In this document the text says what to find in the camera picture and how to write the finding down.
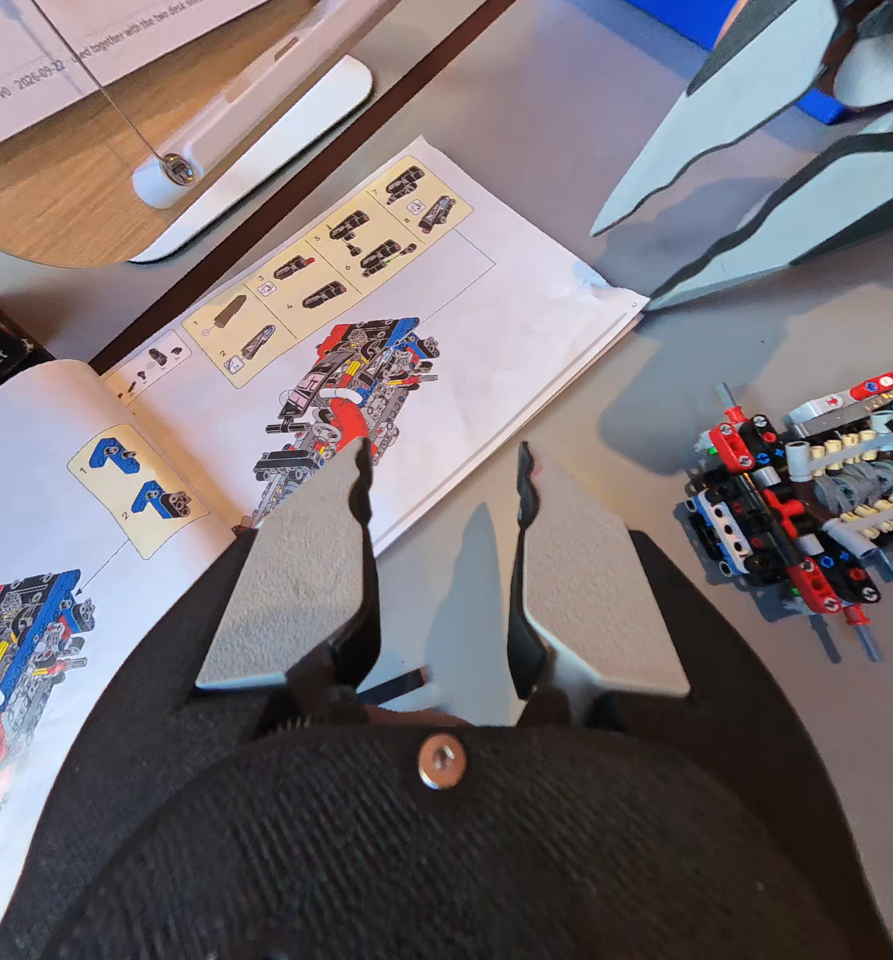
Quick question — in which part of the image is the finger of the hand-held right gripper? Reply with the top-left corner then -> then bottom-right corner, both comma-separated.
590,0 -> 860,238
646,134 -> 893,312

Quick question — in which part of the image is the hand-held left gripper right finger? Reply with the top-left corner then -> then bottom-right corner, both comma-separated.
506,441 -> 692,700

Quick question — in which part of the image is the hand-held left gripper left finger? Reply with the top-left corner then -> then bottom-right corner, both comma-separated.
193,436 -> 382,692

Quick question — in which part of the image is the toy brick car chassis model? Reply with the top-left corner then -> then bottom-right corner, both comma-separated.
676,361 -> 893,661

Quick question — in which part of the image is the grey desk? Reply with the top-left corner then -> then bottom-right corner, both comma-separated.
0,0 -> 893,960

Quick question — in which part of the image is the blue storage bin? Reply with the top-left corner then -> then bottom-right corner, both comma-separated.
623,0 -> 848,127

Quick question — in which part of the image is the building instruction booklet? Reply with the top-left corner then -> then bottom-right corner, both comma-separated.
0,136 -> 650,934

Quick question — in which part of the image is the toy car set box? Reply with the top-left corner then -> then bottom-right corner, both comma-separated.
0,300 -> 56,417

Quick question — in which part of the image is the white sign stand base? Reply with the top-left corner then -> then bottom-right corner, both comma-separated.
127,54 -> 375,266

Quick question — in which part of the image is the wooden board instruction sign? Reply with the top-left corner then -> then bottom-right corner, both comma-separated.
0,0 -> 327,270

